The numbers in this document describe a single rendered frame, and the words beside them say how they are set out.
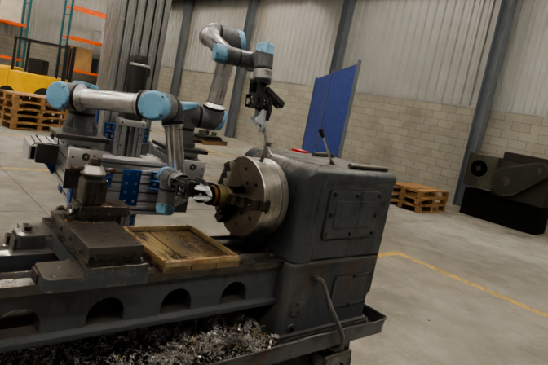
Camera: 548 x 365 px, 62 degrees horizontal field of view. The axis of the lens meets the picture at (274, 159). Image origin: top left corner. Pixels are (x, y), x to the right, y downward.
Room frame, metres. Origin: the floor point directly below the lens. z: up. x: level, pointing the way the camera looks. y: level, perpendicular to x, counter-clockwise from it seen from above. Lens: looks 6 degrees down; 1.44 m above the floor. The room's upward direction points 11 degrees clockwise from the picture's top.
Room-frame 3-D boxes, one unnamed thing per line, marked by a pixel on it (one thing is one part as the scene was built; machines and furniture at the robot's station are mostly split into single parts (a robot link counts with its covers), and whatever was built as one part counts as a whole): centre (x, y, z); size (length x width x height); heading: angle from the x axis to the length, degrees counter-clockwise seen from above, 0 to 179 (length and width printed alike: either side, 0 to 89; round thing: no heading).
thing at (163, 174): (1.86, 0.41, 1.08); 0.11 x 0.08 x 0.09; 40
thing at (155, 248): (1.62, 0.28, 0.89); 0.36 x 0.30 x 0.04; 41
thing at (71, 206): (1.48, 0.55, 0.99); 0.20 x 0.10 x 0.05; 131
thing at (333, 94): (8.63, -0.76, 1.18); 4.12 x 0.80 x 2.35; 5
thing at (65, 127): (2.07, 0.90, 1.21); 0.15 x 0.15 x 0.10
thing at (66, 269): (1.37, 0.56, 0.90); 0.47 x 0.30 x 0.06; 41
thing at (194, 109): (2.36, 0.49, 1.33); 0.13 x 0.12 x 0.14; 117
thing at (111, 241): (1.42, 0.53, 0.95); 0.43 x 0.17 x 0.05; 41
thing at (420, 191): (9.41, -3.05, 0.22); 1.25 x 0.86 x 0.44; 136
